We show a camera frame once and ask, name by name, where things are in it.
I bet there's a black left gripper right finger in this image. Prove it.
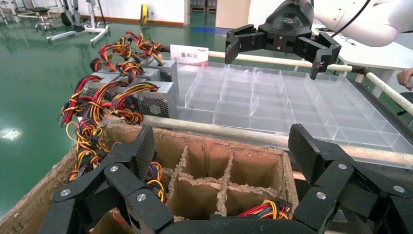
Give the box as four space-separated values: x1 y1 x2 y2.
288 124 413 234

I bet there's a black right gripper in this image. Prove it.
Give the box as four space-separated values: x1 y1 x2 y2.
225 0 342 80

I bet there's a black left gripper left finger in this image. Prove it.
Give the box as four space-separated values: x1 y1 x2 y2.
38 125 175 234

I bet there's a silver power supply with wires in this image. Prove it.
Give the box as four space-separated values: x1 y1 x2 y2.
142 42 180 97
59 71 146 127
90 57 109 74
110 80 177 127
96 36 130 70
238 198 294 221
65 119 112 183
116 61 161 82
123 31 164 65
143 160 167 203

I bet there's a bystander bare hand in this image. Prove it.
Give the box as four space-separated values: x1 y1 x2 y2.
396 67 413 90

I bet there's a clear acrylic divider tray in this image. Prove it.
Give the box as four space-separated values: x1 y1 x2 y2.
175 61 413 162

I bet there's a blue floor mat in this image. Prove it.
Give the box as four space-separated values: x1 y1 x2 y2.
193 26 231 35

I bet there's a black pipe joint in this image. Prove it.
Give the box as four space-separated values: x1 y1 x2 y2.
351 64 372 76

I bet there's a white table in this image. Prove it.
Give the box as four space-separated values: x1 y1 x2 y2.
311 24 413 83

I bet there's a brown cardboard divider box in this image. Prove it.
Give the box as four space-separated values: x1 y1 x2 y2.
0 122 299 234

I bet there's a white sign with characters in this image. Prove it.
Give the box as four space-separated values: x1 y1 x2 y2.
170 44 209 65

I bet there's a yellow round device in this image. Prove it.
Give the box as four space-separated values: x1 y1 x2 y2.
139 3 150 27

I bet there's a black seat metal stool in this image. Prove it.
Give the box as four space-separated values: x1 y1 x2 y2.
30 6 56 32

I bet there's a cream pipe rail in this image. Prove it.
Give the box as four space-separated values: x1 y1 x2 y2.
142 115 413 167
206 50 353 72
366 71 413 117

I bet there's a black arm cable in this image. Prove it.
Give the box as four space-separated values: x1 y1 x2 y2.
331 0 372 37

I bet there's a white metal stand frame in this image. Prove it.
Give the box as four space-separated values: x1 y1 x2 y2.
46 0 111 45

